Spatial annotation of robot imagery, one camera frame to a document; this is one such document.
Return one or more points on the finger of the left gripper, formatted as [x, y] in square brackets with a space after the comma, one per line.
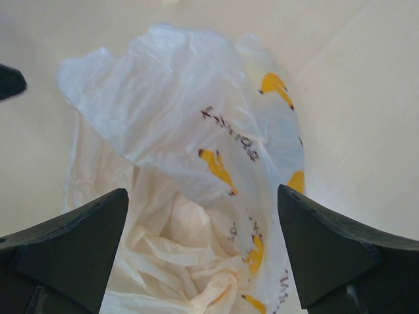
[12, 82]

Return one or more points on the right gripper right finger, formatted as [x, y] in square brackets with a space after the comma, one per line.
[343, 266]

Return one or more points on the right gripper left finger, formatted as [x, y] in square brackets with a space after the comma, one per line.
[63, 265]

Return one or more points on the translucent plastic bag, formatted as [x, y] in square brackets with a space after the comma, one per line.
[200, 131]

